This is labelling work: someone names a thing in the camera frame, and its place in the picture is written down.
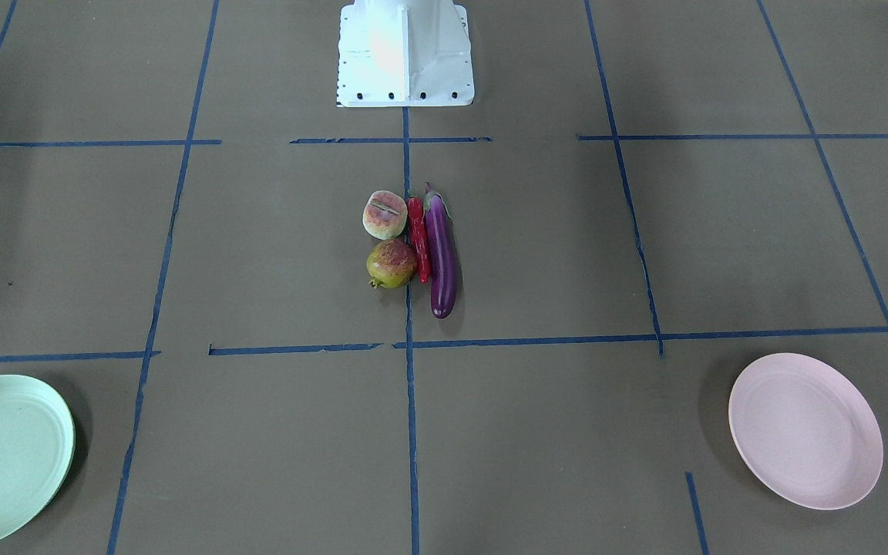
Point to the pink plate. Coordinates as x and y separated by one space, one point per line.
805 431

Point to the white camera stand base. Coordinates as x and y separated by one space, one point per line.
404 53

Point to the purple eggplant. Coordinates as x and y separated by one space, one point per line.
443 254

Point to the green plate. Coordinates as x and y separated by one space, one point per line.
37 443

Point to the whole pomegranate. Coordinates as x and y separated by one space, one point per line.
391 264

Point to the red chili pepper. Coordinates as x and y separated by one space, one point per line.
418 238

